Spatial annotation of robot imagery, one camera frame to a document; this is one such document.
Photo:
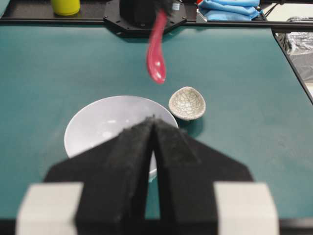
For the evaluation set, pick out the yellow-green cup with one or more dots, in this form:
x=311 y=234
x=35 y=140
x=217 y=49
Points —
x=65 y=7

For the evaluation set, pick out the red plastic spoon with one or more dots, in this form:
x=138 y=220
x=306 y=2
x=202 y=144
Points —
x=155 y=62

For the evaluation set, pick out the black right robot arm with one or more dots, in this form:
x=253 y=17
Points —
x=135 y=18

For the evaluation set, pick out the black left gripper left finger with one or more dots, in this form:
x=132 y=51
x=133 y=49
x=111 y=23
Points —
x=95 y=192

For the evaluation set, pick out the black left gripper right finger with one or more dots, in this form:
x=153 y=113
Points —
x=205 y=192

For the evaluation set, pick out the blue folded cloth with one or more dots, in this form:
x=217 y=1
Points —
x=229 y=10

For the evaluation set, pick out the small crackle-glaze cup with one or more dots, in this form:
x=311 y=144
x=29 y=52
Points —
x=187 y=104

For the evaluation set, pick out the white ceramic bowl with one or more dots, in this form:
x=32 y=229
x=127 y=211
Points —
x=106 y=118

